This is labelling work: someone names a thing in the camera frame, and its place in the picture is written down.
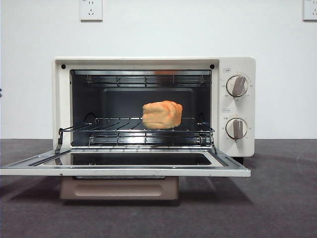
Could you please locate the cream oven knob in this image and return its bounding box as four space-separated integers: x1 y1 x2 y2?
225 118 248 139
226 75 249 97

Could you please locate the golden bread loaf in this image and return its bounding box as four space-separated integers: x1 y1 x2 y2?
142 100 183 130

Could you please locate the white wall socket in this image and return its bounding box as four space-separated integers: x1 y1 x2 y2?
79 0 103 21
303 0 317 21

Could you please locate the glass oven door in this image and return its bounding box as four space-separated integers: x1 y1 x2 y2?
0 146 251 201

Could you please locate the cream Toshiba toaster oven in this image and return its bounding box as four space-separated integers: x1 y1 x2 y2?
52 56 256 165

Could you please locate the metal wire oven rack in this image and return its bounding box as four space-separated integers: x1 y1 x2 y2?
58 117 216 133

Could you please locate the metal heating element guard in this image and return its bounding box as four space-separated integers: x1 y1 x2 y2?
89 132 211 147
86 74 206 87

